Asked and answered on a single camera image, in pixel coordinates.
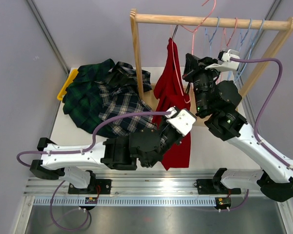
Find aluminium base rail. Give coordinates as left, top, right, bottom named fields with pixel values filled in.
left=23, top=168, right=290, bottom=208

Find dark green plaid skirt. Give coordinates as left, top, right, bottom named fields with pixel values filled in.
left=63, top=58, right=115, bottom=134

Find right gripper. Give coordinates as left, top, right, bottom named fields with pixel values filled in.
left=182, top=54, right=223, bottom=114

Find navy white plaid skirt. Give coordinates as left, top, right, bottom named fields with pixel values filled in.
left=97, top=61, right=156, bottom=136

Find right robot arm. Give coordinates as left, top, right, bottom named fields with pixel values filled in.
left=183, top=51, right=293, bottom=202

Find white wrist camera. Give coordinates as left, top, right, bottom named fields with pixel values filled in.
left=205, top=49, right=240, bottom=72
left=165, top=107, right=197, bottom=137

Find yellow plastic tray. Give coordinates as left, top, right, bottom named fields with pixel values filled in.
left=57, top=68, right=78, bottom=101

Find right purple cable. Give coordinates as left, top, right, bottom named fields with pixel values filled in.
left=230, top=57, right=293, bottom=213

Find wooden clothes rack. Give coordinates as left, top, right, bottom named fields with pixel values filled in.
left=129, top=9, right=293, bottom=128

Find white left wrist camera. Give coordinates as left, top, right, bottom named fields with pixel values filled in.
left=165, top=107, right=197, bottom=137

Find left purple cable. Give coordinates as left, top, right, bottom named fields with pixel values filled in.
left=16, top=111, right=178, bottom=231

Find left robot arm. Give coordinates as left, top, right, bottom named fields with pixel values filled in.
left=30, top=115, right=193, bottom=194

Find purple cable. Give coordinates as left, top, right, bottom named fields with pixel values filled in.
left=230, top=57, right=293, bottom=213
left=16, top=111, right=178, bottom=231

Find red skirt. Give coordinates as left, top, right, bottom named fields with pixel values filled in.
left=153, top=38, right=191, bottom=170

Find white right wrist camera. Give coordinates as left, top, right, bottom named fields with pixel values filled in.
left=205, top=49, right=240, bottom=72

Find blue hanger with plaid skirt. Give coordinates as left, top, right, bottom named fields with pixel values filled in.
left=203, top=17, right=220, bottom=57

